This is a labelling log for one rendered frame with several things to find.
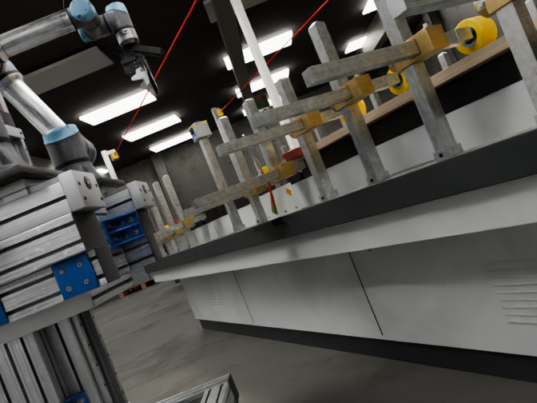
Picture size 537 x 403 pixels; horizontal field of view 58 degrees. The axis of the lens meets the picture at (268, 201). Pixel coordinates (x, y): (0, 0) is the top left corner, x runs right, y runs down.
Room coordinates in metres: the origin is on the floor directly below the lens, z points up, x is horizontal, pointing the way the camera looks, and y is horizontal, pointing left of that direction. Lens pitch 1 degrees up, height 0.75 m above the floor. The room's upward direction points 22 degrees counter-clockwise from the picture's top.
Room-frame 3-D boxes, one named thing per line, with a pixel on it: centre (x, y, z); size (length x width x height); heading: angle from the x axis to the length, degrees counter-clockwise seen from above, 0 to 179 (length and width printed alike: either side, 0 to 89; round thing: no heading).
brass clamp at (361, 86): (1.28, -0.31, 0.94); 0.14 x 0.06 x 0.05; 27
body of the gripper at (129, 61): (1.81, 0.27, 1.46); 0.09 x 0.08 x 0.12; 89
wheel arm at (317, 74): (1.02, -0.38, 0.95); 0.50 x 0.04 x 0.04; 117
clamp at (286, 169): (1.73, -0.08, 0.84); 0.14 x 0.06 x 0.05; 27
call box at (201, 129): (2.20, 0.17, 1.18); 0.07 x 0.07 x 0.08; 27
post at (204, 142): (2.20, 0.17, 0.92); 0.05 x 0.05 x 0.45; 27
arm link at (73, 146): (1.65, 0.57, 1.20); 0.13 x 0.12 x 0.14; 6
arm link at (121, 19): (1.81, 0.26, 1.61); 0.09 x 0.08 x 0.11; 96
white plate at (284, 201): (1.76, -0.03, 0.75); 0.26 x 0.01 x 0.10; 27
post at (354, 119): (1.30, -0.30, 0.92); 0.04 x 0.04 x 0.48; 27
